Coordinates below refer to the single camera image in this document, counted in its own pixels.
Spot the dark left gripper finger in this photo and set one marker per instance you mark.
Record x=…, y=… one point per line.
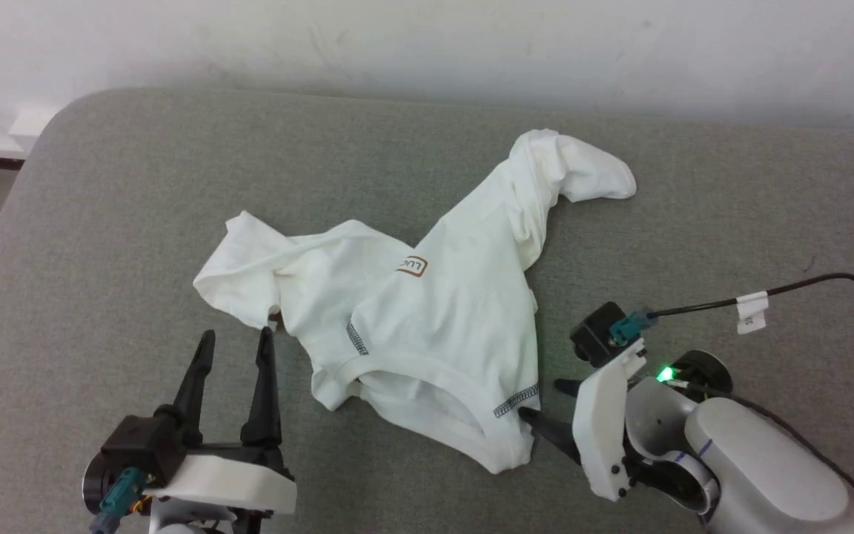
x=264, y=393
x=196, y=393

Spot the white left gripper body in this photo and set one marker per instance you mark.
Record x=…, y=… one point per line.
x=234, y=478

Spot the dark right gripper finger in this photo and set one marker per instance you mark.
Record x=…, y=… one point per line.
x=571, y=387
x=554, y=436

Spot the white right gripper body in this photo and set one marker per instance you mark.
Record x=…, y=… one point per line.
x=601, y=423

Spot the white long-sleeve shirt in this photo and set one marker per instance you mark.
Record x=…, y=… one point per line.
x=434, y=326

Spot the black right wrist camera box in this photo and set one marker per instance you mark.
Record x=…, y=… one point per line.
x=594, y=337

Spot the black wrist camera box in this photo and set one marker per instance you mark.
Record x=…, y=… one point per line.
x=141, y=445
x=594, y=337

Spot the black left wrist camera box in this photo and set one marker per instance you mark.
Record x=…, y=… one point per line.
x=141, y=445

